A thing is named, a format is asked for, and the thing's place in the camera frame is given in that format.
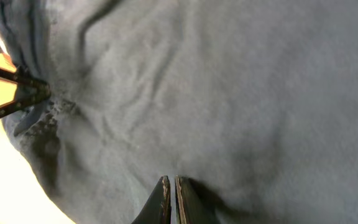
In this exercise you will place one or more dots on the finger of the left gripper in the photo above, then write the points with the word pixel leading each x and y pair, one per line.
pixel 35 91

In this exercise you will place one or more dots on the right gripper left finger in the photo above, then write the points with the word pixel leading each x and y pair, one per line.
pixel 157 209

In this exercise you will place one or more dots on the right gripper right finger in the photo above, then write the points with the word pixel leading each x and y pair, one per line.
pixel 190 209

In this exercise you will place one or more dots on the navy blue shorts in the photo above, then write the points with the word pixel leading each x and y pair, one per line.
pixel 256 102

